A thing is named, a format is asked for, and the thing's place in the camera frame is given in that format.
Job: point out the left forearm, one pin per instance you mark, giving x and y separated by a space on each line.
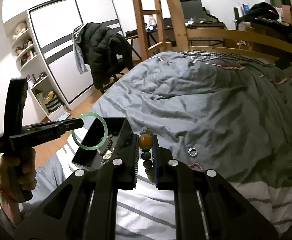
10 214

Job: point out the black office chair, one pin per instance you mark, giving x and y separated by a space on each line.
117 70

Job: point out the white corner shelf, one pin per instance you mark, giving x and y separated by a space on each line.
31 64

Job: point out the white sliding wardrobe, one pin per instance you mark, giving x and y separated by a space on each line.
53 26

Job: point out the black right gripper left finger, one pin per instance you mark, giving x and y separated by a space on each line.
84 206

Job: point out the black jewelry box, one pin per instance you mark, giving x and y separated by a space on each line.
101 147

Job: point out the white striped pillow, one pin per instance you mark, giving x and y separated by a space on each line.
258 164

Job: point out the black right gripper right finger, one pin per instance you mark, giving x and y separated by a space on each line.
206 205

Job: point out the dark wooden desk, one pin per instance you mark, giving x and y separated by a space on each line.
170 32

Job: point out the black computer monitor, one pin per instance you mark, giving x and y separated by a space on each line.
193 9

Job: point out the wooden bed frame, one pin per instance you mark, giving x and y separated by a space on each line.
176 14

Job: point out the left hand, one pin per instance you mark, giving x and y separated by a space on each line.
16 172

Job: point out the black clothes pile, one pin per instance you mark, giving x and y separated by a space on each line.
262 18

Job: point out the light blue denim garment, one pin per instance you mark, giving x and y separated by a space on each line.
76 38

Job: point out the black puffer jacket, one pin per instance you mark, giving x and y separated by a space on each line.
101 46

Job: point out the grey duvet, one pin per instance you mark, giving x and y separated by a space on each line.
175 92

